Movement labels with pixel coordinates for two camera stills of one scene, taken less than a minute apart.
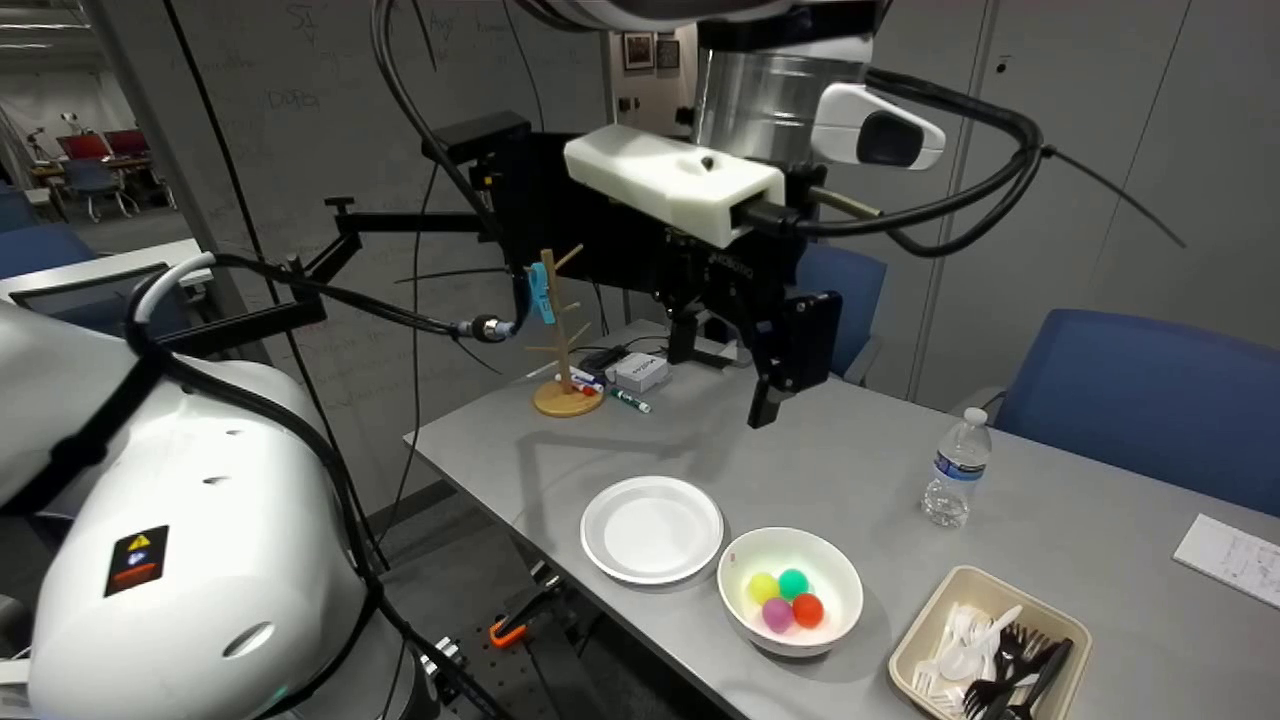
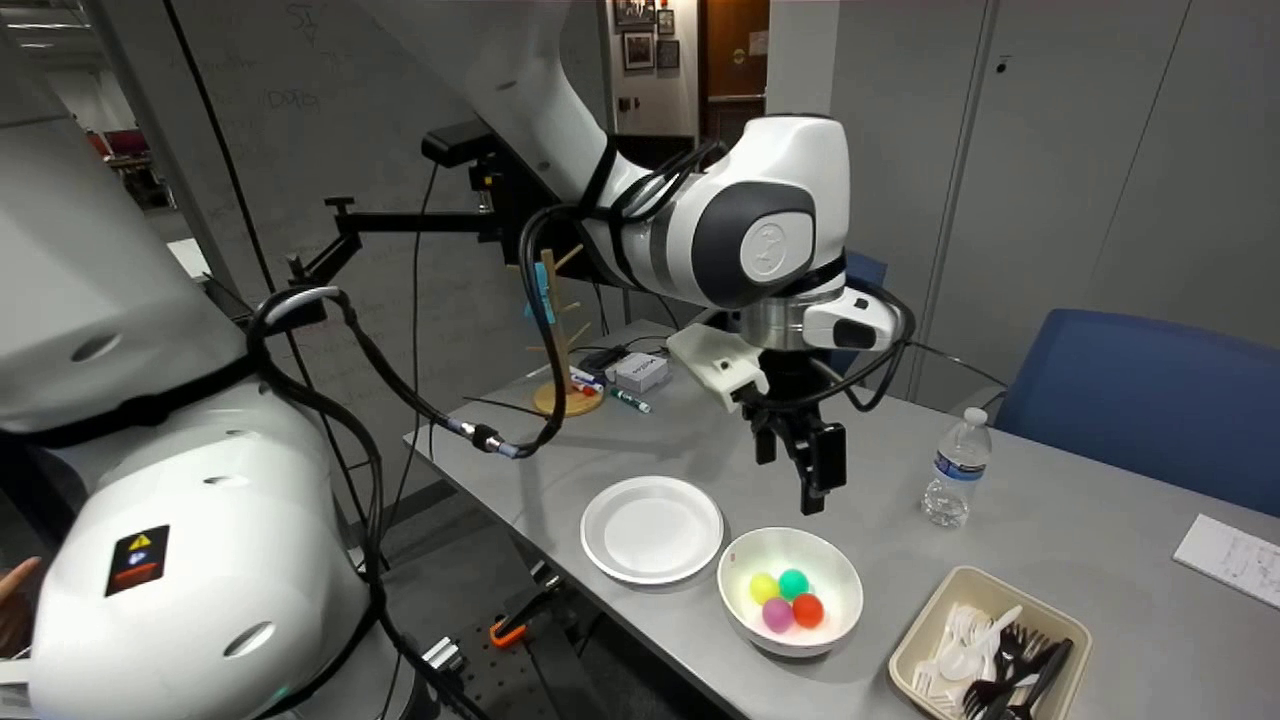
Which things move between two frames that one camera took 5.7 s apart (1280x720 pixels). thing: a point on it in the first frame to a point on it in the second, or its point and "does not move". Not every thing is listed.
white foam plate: (648, 531) does not move
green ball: (795, 581) does not move
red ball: (809, 608) does not move
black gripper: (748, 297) to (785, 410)
